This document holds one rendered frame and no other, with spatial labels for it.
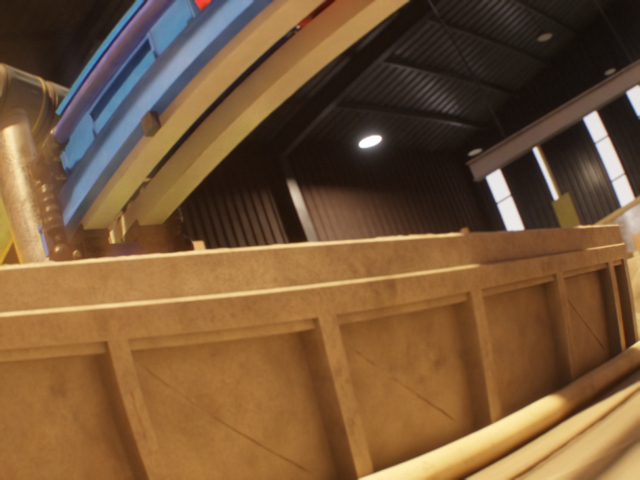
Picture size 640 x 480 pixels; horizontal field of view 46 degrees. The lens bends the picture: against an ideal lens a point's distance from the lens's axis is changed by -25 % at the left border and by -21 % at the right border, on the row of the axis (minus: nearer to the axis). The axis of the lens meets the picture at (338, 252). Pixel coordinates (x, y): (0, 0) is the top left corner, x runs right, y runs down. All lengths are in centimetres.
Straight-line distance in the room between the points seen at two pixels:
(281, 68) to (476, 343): 34
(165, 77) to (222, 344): 36
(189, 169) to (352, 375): 42
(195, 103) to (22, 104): 70
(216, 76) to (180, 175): 19
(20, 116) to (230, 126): 64
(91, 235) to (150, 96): 22
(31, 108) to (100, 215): 59
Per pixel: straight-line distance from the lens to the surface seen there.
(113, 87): 95
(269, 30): 79
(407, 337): 67
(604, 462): 32
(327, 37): 85
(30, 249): 132
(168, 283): 51
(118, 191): 95
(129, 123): 88
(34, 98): 153
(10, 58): 1332
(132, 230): 106
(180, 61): 82
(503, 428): 68
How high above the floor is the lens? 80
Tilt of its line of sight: 13 degrees up
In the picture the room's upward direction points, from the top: 20 degrees counter-clockwise
